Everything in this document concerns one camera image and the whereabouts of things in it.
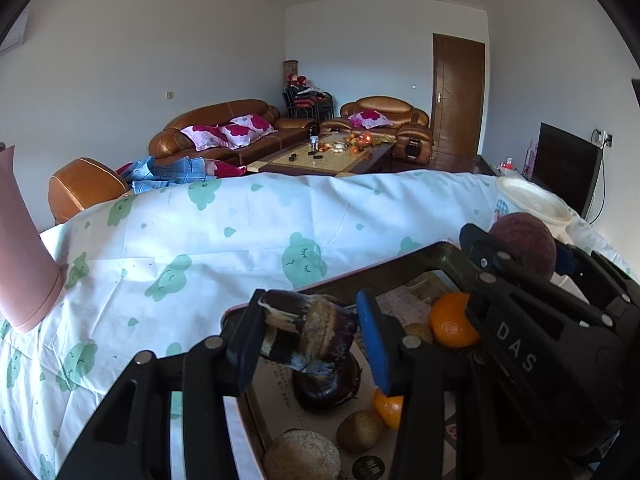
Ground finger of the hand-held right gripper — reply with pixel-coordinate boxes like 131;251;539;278
552;244;640;327
459;223;626;392

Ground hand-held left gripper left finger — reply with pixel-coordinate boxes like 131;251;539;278
57;288;266;480

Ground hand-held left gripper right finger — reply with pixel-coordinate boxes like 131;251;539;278
355;290;506;480

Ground small yellowish lemon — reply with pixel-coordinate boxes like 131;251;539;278
404;322;434;345

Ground orange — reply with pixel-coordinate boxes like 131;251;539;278
428;291;481;350
372;387;405;430

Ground dark purple passion fruit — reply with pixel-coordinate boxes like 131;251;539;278
291;352;362;415

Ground purple radish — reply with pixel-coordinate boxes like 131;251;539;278
487;212;557;281

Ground pink tin box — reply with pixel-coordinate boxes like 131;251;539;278
220;241;501;480

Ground green-brown kiwi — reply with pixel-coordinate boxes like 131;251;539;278
336;409;386;456

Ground printed paper sheet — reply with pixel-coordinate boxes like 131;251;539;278
250;275;461;480

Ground white cartoon mug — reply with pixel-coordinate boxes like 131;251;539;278
492;176;573;241

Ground black television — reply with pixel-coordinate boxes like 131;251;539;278
530;122;603;223

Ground wooden coffee table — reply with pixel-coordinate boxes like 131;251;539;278
245;132;398;177

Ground blue checked blanket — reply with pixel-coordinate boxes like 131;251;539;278
116;156;246;193

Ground pink floral pillow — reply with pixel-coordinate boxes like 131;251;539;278
218;113;278;148
347;109;393;130
180;124;233;152

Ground brown leather sofa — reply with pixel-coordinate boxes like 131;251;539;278
148;100;321;166

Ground brown wooden door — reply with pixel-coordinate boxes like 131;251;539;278
432;33;486;161

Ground orange-brown leather chair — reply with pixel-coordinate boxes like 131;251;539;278
48;157;132;226

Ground pink electric kettle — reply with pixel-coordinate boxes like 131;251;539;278
0;144;68;335

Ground brown leather armchair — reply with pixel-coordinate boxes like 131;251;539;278
320;96;435;163

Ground stacked black chairs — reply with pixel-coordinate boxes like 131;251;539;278
282;77;333;121

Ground white air conditioner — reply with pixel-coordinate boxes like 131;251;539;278
0;7;28;53

